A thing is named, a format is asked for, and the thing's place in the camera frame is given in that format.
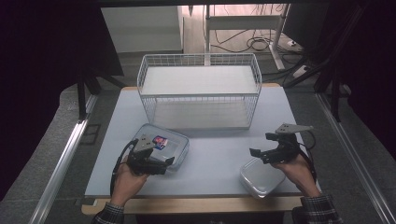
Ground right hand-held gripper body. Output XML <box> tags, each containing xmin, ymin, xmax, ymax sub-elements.
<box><xmin>270</xmin><ymin>123</ymin><xmax>314</xmax><ymax>162</ymax></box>

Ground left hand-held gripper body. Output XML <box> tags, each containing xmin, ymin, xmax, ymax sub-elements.
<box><xmin>126</xmin><ymin>133</ymin><xmax>167</xmax><ymax>176</ymax></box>

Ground rectangular clear lidded food container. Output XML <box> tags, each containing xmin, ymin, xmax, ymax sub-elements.
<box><xmin>132</xmin><ymin>123</ymin><xmax>191</xmax><ymax>172</ymax></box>

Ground square clear plastic container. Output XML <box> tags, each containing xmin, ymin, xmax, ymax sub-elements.
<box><xmin>239</xmin><ymin>157</ymin><xmax>287</xmax><ymax>200</ymax></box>

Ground white wire two-tier rack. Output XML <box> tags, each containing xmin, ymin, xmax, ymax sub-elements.
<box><xmin>136</xmin><ymin>52</ymin><xmax>263</xmax><ymax>132</ymax></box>

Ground person's right hand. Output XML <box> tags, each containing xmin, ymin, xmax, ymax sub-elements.
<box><xmin>270</xmin><ymin>153</ymin><xmax>321</xmax><ymax>198</ymax></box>

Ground person's left hand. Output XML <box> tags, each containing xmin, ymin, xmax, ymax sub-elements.
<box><xmin>110</xmin><ymin>161</ymin><xmax>149</xmax><ymax>207</ymax></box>

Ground white table mat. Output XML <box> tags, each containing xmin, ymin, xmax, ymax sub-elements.
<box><xmin>84</xmin><ymin>86</ymin><xmax>322</xmax><ymax>198</ymax></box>

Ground white power strip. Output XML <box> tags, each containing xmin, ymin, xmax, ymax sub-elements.
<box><xmin>292</xmin><ymin>64</ymin><xmax>310</xmax><ymax>79</ymax></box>

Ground black metal stand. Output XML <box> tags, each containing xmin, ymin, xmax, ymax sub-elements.
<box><xmin>76</xmin><ymin>66</ymin><xmax>127</xmax><ymax>121</ymax></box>
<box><xmin>282</xmin><ymin>6</ymin><xmax>370</xmax><ymax>123</ymax></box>

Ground dark curtain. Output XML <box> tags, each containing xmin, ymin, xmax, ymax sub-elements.
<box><xmin>323</xmin><ymin>0</ymin><xmax>396</xmax><ymax>153</ymax></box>
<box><xmin>0</xmin><ymin>0</ymin><xmax>125</xmax><ymax>202</ymax></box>

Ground white cabinet panel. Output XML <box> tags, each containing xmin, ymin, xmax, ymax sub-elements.
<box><xmin>101</xmin><ymin>6</ymin><xmax>185</xmax><ymax>54</ymax></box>

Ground right hand-held gripper black cable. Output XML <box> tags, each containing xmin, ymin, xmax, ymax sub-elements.
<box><xmin>297</xmin><ymin>130</ymin><xmax>319</xmax><ymax>185</ymax></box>

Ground aluminium rail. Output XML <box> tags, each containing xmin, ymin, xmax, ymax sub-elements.
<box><xmin>28</xmin><ymin>93</ymin><xmax>98</xmax><ymax>224</ymax></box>
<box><xmin>315</xmin><ymin>92</ymin><xmax>396</xmax><ymax>224</ymax></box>

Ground black floor cables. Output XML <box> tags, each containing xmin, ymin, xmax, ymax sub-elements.
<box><xmin>213</xmin><ymin>28</ymin><xmax>302</xmax><ymax>54</ymax></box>

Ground white desk frame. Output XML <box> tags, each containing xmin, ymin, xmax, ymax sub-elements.
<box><xmin>204</xmin><ymin>3</ymin><xmax>291</xmax><ymax>71</ymax></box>

